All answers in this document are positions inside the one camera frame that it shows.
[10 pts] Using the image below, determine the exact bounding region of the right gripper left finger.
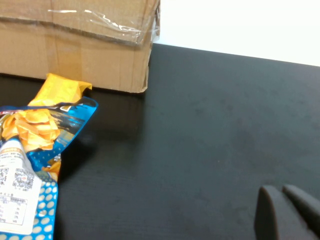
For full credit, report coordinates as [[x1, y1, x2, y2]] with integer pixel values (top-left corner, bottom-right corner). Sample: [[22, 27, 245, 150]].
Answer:
[[254, 184, 320, 240]]

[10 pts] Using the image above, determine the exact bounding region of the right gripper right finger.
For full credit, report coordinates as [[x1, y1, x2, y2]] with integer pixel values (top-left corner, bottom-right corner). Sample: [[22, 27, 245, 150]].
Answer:
[[282, 184, 320, 235]]

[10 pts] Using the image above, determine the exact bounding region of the yellow snack packet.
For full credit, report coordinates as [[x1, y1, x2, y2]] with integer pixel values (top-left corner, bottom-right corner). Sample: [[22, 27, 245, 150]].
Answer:
[[27, 72, 93, 107]]

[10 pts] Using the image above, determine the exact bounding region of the blue chip bag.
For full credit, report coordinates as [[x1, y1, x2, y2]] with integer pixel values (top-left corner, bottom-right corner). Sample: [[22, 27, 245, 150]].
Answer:
[[0, 96, 99, 240]]

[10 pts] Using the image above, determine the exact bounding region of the taped cardboard box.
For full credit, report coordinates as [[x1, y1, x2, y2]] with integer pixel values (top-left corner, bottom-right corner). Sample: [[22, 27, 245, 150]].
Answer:
[[0, 0, 161, 94]]

